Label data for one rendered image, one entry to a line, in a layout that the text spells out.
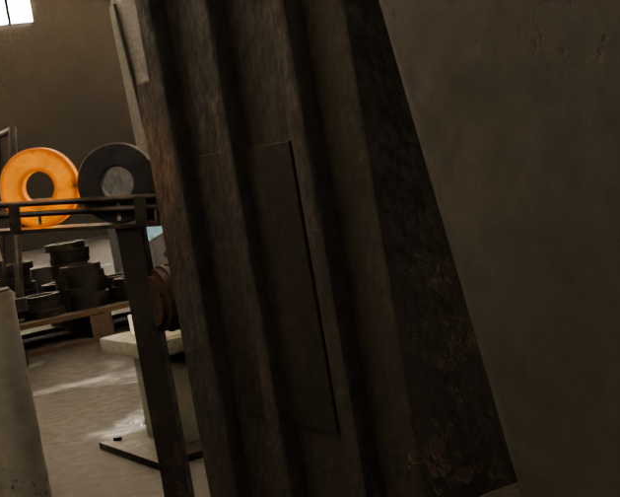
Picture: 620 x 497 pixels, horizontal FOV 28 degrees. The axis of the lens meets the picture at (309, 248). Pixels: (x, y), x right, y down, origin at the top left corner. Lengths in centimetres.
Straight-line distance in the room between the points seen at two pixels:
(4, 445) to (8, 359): 18
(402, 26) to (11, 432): 156
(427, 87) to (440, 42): 6
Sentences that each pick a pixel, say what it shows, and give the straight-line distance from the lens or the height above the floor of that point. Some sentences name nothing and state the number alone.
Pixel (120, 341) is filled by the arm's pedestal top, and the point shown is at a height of 30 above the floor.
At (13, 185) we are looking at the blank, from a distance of 247.
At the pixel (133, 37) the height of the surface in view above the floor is 159.
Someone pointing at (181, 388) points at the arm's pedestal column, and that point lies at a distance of 316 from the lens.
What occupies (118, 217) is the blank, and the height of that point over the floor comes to 64.
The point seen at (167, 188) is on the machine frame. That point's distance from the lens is 214.
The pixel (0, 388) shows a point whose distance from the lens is 272.
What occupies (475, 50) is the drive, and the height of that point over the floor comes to 79.
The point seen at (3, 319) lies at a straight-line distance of 271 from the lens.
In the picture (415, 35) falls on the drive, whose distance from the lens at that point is 142.
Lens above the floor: 73
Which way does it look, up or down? 5 degrees down
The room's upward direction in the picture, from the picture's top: 10 degrees counter-clockwise
